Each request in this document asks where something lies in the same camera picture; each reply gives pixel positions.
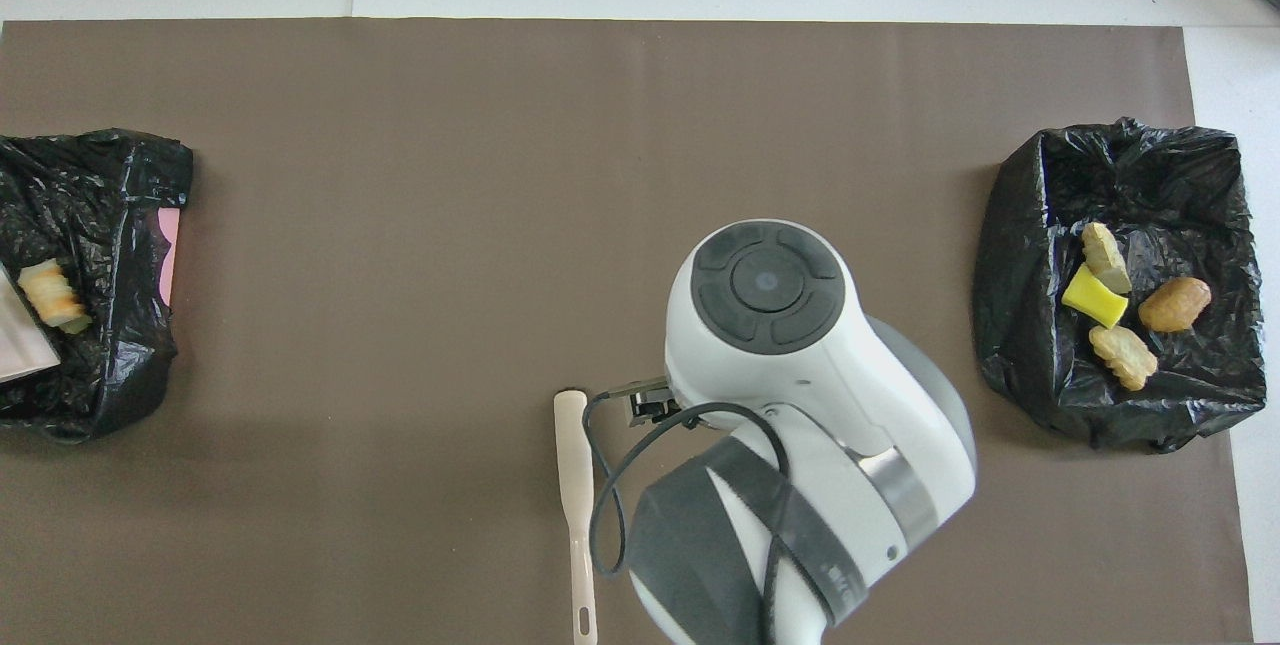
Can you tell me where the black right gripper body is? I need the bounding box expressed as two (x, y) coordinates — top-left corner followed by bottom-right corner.
(622, 377), (706, 431)

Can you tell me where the beige brush with black bristles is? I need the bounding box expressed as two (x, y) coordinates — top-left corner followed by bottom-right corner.
(553, 388), (600, 645)

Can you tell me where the small yellow green sponge piece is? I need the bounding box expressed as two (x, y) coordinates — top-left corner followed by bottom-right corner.
(1061, 263), (1130, 329)

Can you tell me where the toy croissant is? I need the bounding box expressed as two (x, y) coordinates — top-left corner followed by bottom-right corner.
(1088, 325), (1159, 392)
(1080, 222), (1134, 295)
(17, 259), (93, 336)

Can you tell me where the brown oval bread roll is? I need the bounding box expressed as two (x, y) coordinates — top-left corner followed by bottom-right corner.
(1138, 276), (1213, 334)

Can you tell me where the beige plastic dustpan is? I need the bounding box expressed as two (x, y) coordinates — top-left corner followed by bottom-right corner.
(0, 263), (63, 384)

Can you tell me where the black plastic trash bag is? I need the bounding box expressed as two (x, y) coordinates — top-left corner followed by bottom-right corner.
(0, 129), (194, 444)
(972, 117), (1268, 454)

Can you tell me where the pink plastic bin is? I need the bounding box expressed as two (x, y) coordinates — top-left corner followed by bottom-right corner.
(158, 208), (183, 306)

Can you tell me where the brown table mat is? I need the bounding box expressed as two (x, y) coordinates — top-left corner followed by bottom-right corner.
(0, 18), (1256, 645)

